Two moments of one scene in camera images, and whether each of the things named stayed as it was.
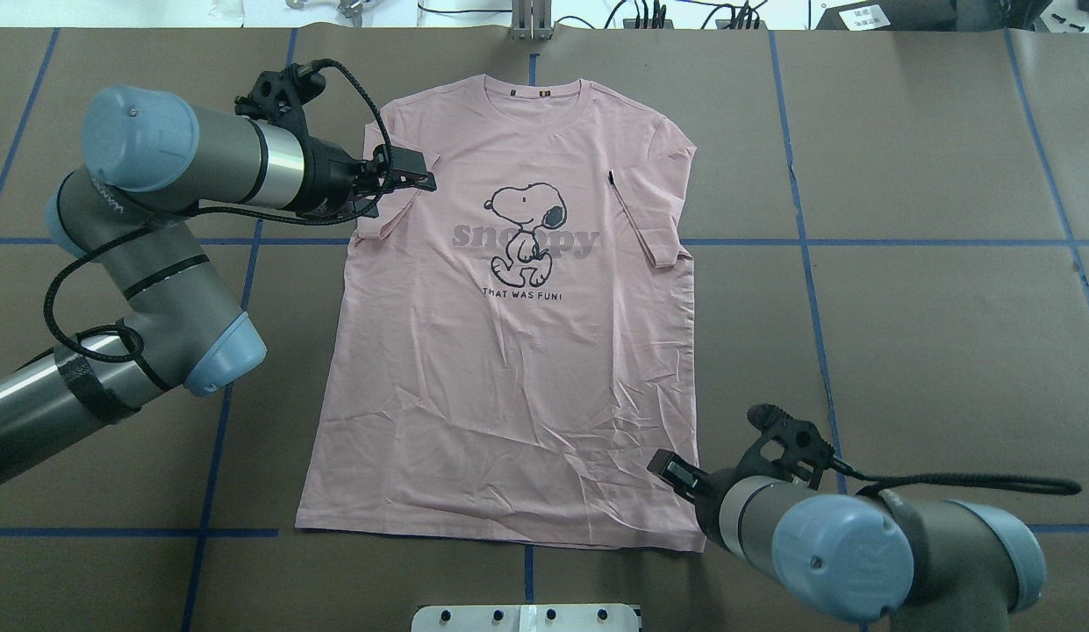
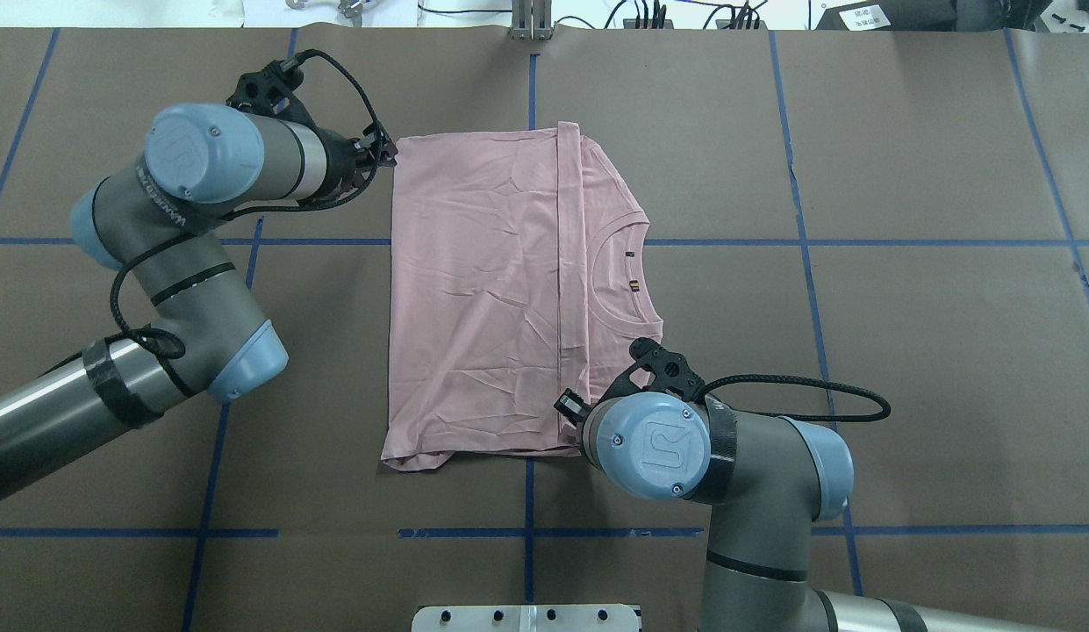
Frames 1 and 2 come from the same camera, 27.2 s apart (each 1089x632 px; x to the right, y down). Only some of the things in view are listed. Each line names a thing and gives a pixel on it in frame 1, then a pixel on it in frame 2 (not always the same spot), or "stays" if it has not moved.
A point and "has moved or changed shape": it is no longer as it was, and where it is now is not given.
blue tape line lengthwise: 831,414 stays
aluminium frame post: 532,20 stays
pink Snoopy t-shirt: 512,348 has moved or changed shape
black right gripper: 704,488 to 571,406
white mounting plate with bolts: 526,618 stays
